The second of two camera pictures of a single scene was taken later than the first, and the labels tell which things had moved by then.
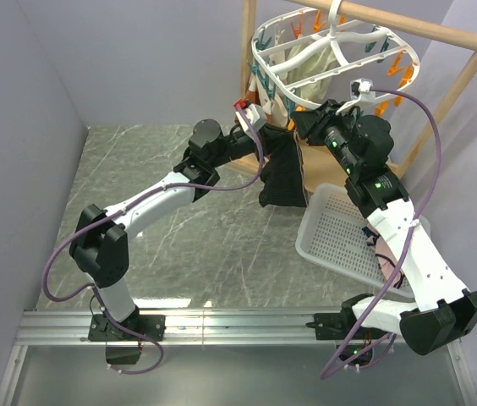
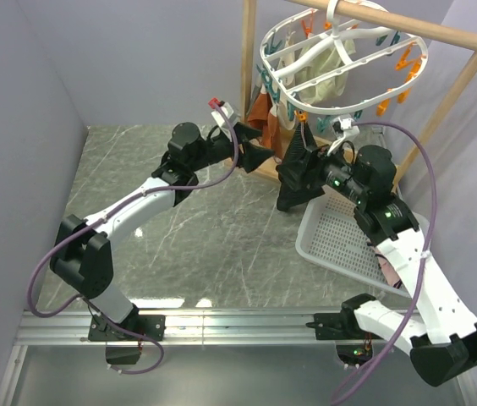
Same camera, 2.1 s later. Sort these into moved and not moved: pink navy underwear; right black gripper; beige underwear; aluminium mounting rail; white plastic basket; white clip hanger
Moved: right black gripper; beige underwear; white clip hanger
Not moved: white plastic basket; aluminium mounting rail; pink navy underwear
